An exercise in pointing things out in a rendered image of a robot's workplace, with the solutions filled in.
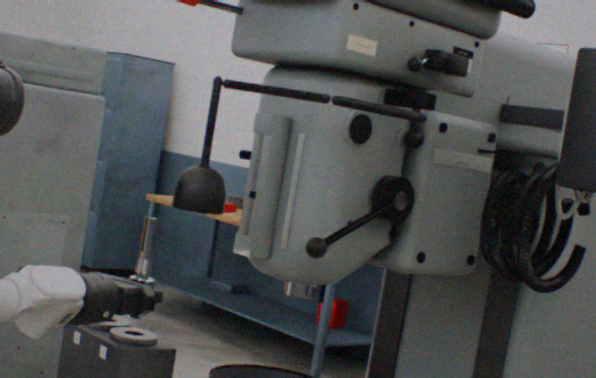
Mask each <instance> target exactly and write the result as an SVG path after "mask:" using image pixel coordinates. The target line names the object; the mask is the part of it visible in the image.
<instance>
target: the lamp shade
mask: <svg viewBox="0 0 596 378"><path fill-rule="evenodd" d="M225 200H226V190H225V182H224V178H222V177H221V176H220V175H219V174H218V173H217V171H216V170H215V169H212V168H211V167H210V166H201V165H198V166H192V167H190V168H187V169H185V170H183V172H182V173H181V175H180V177H179V179H178V181H177V183H176V185H175V189H174V196H173V202H172V207H173V208H176V209H180V210H184V211H191V212H197V213H204V214H214V215H222V214H224V208H225Z"/></svg>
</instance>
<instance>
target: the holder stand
mask: <svg viewBox="0 0 596 378"><path fill-rule="evenodd" d="M157 338H158V336H157V335H156V334H154V333H151V331H149V330H144V329H139V328H134V327H132V326H130V322H129V321H128V320H126V319H123V318H118V317H117V316H114V315H113V318H112V319H110V320H109V321H107V322H105V323H97V324H89V326H88V327H85V325H80V326H71V325H68V323H66V324H64V329H63V335H62V342H61V349H60V356H59V362H58V369H57V376H56V378H172V375H173V368H174V362H175V356H176V348H175V347H173V346H170V345H168V344H166V343H164V342H162V341H159V340H157Z"/></svg>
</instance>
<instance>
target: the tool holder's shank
mask: <svg viewBox="0 0 596 378"><path fill-rule="evenodd" d="M157 225H158V218H155V217H145V219H144V227H143V233H142V240H141V246H140V253H139V259H138V262H137V265H136V268H135V271H136V272H137V274H136V277H137V278H140V279H149V276H150V275H152V258H153V250H154V244H155V237H156V231H157Z"/></svg>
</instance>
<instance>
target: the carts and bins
mask: <svg viewBox="0 0 596 378"><path fill-rule="evenodd" d="M210 374H211V375H210ZM208 378H316V377H313V376H311V375H307V374H303V373H300V372H296V371H292V370H286V369H281V368H276V367H268V366H260V365H245V363H244V365H242V364H224V365H220V367H217V366H216V368H213V369H211V370H210V372H209V375H208Z"/></svg>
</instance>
